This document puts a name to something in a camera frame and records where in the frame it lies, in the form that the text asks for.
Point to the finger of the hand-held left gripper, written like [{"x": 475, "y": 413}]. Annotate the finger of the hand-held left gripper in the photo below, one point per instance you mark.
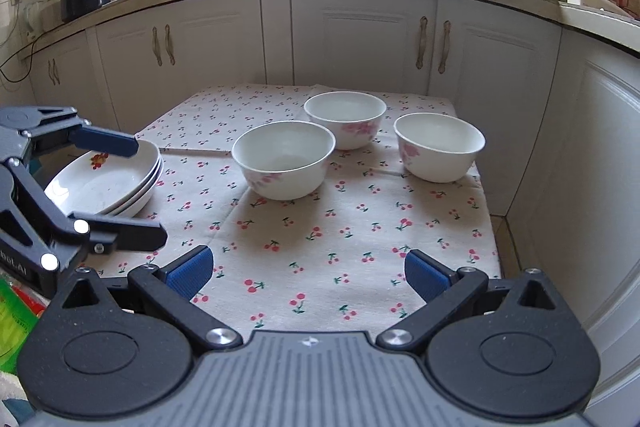
[
  {"x": 107, "y": 142},
  {"x": 130, "y": 234}
]

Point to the white fruit print plate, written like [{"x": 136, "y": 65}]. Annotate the white fruit print plate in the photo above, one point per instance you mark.
[
  {"x": 158, "y": 171},
  {"x": 156, "y": 189},
  {"x": 100, "y": 187}
]

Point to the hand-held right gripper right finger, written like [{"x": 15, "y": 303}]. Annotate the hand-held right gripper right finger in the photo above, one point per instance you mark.
[{"x": 425, "y": 277}]

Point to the white bowl pink flower print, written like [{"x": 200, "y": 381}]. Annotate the white bowl pink flower print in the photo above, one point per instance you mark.
[
  {"x": 345, "y": 107},
  {"x": 440, "y": 162},
  {"x": 282, "y": 172}
]

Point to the cherry print tablecloth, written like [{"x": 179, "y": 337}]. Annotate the cherry print tablecloth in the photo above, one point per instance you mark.
[{"x": 325, "y": 247}]

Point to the green carton box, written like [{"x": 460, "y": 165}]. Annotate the green carton box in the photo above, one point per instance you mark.
[{"x": 15, "y": 327}]

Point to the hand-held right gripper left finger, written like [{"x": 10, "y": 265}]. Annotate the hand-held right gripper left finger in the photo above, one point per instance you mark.
[{"x": 192, "y": 272}]

